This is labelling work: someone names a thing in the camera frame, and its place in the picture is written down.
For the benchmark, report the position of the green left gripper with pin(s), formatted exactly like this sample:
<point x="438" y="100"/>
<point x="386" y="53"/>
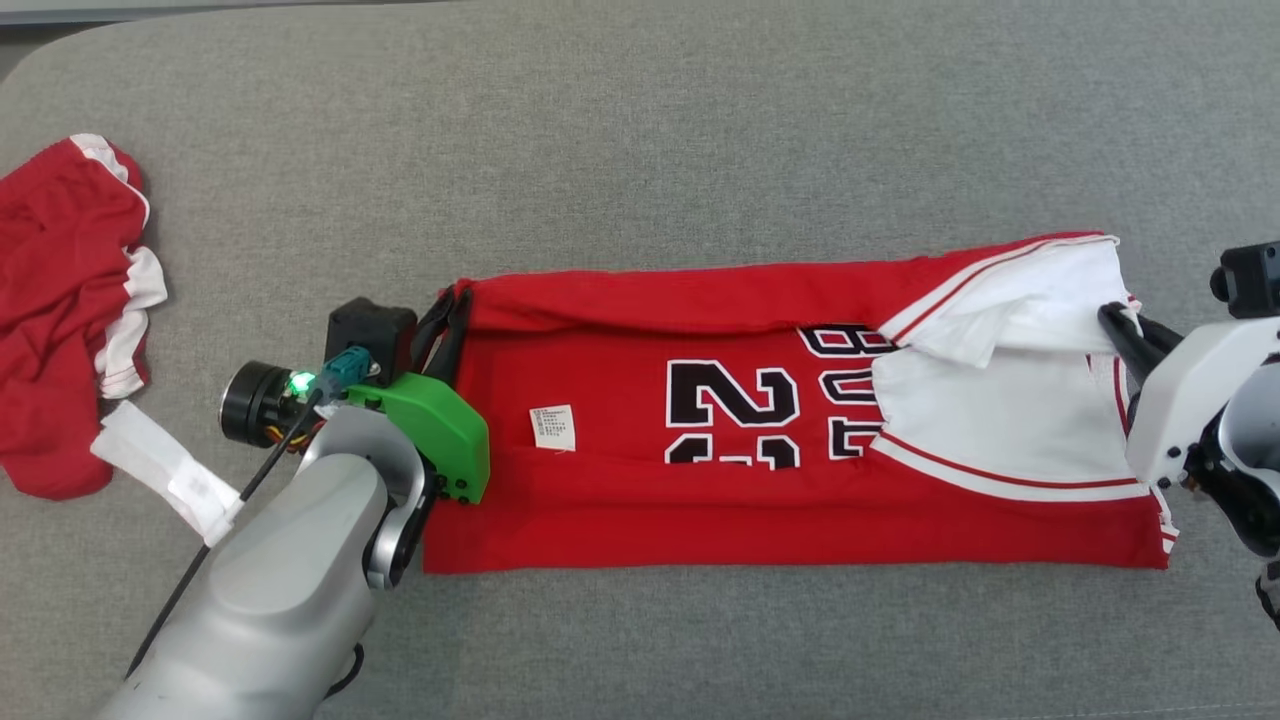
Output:
<point x="440" y="430"/>

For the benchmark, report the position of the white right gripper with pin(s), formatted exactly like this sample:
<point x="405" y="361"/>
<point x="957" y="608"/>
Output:
<point x="1190" y="400"/>

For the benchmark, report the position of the red basketball jersey number 23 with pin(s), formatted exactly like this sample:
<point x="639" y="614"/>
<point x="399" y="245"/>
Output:
<point x="620" y="480"/>

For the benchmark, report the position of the red shorts white trim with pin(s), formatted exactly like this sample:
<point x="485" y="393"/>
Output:
<point x="55" y="300"/>

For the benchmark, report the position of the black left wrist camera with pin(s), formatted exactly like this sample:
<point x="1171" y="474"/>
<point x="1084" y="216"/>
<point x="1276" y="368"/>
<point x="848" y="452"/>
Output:
<point x="370" y="330"/>

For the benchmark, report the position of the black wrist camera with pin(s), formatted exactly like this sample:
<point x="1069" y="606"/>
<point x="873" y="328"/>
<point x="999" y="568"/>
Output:
<point x="1250" y="280"/>
<point x="370" y="330"/>

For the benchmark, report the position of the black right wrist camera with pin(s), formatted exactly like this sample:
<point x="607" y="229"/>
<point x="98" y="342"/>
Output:
<point x="1250" y="280"/>

